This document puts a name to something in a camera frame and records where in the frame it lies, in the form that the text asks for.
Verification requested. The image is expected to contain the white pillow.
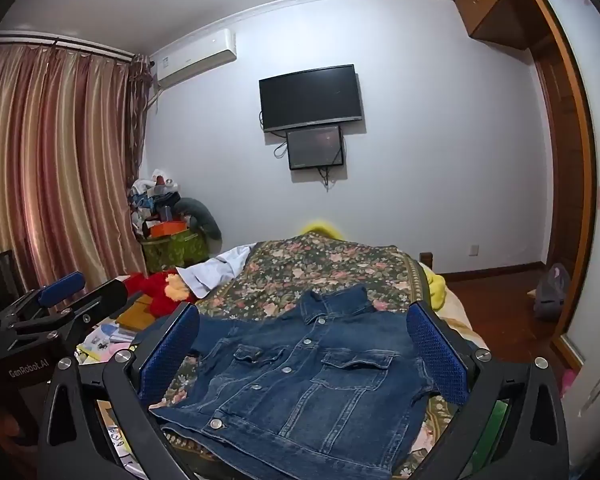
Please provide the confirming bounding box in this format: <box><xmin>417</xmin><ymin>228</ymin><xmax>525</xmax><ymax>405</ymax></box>
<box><xmin>176</xmin><ymin>245</ymin><xmax>256</xmax><ymax>299</ymax></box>

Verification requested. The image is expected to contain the dark floral blanket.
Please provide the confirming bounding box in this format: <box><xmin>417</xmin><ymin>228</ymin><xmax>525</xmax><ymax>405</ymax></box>
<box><xmin>150</xmin><ymin>234</ymin><xmax>487</xmax><ymax>480</ymax></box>

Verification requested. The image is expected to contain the black wall television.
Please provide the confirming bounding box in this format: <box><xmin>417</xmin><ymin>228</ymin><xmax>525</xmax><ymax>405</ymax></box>
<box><xmin>258</xmin><ymin>64</ymin><xmax>364</xmax><ymax>133</ymax></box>

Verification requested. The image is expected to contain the striped pink curtain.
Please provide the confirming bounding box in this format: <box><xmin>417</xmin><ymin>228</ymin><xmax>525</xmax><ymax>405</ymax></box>
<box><xmin>0</xmin><ymin>42</ymin><xmax>154</xmax><ymax>295</ymax></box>

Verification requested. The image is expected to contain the pile of papers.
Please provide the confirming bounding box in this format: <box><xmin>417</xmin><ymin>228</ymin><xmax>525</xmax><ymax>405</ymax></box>
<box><xmin>75</xmin><ymin>305</ymin><xmax>153</xmax><ymax>367</ymax></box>

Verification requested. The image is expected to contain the grey plush cushion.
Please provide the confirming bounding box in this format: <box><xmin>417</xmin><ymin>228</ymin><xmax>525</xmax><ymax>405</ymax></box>
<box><xmin>172</xmin><ymin>198</ymin><xmax>223</xmax><ymax>242</ymax></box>

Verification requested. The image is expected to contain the wooden overhead cabinet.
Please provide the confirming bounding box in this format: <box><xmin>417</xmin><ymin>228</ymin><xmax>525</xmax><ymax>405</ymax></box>
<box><xmin>452</xmin><ymin>0</ymin><xmax>551</xmax><ymax>51</ymax></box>

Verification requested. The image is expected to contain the grey plastic bag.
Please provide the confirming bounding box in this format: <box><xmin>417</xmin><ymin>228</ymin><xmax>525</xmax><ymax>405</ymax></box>
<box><xmin>533</xmin><ymin>262</ymin><xmax>572</xmax><ymax>322</ymax></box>

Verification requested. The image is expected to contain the yellow-green bed sheet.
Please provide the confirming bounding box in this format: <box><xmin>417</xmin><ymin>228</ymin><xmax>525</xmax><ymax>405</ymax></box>
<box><xmin>420</xmin><ymin>260</ymin><xmax>449</xmax><ymax>312</ymax></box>

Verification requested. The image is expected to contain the red plush toy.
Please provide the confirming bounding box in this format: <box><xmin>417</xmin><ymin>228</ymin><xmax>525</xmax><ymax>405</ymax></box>
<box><xmin>124</xmin><ymin>269</ymin><xmax>199</xmax><ymax>317</ymax></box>

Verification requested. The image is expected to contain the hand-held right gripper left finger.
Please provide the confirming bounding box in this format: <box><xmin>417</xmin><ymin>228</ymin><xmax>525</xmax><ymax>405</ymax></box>
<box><xmin>37</xmin><ymin>302</ymin><xmax>201</xmax><ymax>480</ymax></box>

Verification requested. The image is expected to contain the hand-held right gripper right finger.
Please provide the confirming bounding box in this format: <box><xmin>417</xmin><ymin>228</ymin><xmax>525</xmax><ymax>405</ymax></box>
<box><xmin>405</xmin><ymin>301</ymin><xmax>570</xmax><ymax>480</ymax></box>

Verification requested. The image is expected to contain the small black wall monitor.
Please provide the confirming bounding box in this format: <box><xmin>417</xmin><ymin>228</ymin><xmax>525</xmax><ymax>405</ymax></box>
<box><xmin>286</xmin><ymin>125</ymin><xmax>344</xmax><ymax>171</ymax></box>

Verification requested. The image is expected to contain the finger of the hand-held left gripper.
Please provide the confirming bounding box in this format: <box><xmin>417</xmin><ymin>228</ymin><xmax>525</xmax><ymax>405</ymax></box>
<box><xmin>0</xmin><ymin>271</ymin><xmax>87</xmax><ymax>328</ymax></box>
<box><xmin>10</xmin><ymin>278</ymin><xmax>130</xmax><ymax>352</ymax></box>

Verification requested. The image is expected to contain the blue denim jacket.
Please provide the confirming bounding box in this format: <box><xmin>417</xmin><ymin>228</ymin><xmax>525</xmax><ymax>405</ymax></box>
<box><xmin>150</xmin><ymin>284</ymin><xmax>438</xmax><ymax>480</ymax></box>

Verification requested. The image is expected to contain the wooden door frame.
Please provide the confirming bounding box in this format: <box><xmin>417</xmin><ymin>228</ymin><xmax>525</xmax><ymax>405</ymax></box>
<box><xmin>517</xmin><ymin>0</ymin><xmax>599</xmax><ymax>376</ymax></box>

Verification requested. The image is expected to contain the yellow pillow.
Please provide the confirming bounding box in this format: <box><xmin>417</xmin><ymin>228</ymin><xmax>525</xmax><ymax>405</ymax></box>
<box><xmin>300</xmin><ymin>218</ymin><xmax>347</xmax><ymax>241</ymax></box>

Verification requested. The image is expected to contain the white air conditioner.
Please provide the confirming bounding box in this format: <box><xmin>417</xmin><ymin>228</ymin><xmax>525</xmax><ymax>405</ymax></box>
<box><xmin>150</xmin><ymin>28</ymin><xmax>237</xmax><ymax>90</ymax></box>

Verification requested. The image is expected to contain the orange box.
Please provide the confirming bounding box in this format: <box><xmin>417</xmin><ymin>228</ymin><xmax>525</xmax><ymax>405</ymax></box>
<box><xmin>150</xmin><ymin>219</ymin><xmax>189</xmax><ymax>239</ymax></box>

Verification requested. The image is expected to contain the white curtain rail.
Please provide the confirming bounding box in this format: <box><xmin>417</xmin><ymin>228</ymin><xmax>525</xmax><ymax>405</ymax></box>
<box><xmin>0</xmin><ymin>30</ymin><xmax>137</xmax><ymax>64</ymax></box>

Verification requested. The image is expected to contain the pile of clothes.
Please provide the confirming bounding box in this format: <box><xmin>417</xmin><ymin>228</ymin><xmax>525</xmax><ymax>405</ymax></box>
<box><xmin>130</xmin><ymin>170</ymin><xmax>181</xmax><ymax>236</ymax></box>

